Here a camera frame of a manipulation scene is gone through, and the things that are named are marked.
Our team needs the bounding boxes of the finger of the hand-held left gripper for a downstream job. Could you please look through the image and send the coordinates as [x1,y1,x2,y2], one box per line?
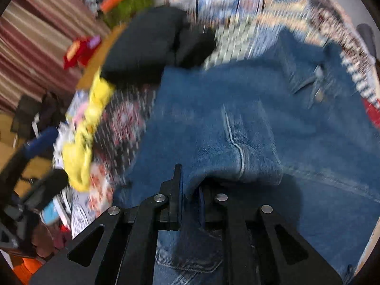
[23,127,60,161]
[18,169,71,212]

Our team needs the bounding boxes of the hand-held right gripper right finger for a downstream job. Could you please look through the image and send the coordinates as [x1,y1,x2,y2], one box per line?
[198,185,343,285]

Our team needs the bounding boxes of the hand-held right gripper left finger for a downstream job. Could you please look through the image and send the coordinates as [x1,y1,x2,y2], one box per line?
[30,164,184,285]

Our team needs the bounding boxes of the blue denim jeans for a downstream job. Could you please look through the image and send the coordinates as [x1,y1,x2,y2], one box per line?
[113,30,380,285]

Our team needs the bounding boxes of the person's left hand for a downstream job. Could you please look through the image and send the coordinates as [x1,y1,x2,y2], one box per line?
[31,223,60,259]

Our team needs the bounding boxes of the dark bag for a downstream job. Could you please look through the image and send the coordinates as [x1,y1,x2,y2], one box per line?
[11,93,69,150]

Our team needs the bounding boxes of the yellow cloth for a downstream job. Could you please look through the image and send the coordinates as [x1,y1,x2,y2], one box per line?
[61,71,117,192]

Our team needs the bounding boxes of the patterned printed blanket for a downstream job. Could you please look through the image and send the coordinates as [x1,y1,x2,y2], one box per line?
[53,0,380,238]

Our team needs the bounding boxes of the red toy object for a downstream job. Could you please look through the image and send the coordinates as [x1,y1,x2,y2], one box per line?
[62,35,102,71]

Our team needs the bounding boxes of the wooden board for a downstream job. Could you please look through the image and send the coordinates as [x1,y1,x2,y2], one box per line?
[78,23,129,93]

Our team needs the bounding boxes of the red striped curtain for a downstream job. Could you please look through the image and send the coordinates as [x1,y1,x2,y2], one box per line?
[0,0,111,114]

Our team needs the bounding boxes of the black cloth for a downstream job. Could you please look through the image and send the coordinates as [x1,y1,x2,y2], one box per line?
[101,6,217,87]

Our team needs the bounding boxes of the orange object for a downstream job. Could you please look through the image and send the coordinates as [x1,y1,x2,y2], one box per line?
[99,0,129,13]

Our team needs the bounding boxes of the green fuzzy object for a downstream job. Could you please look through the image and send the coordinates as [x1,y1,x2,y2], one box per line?
[102,0,162,29]

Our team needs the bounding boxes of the dark grey object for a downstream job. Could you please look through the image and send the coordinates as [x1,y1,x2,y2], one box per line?
[356,23,378,58]

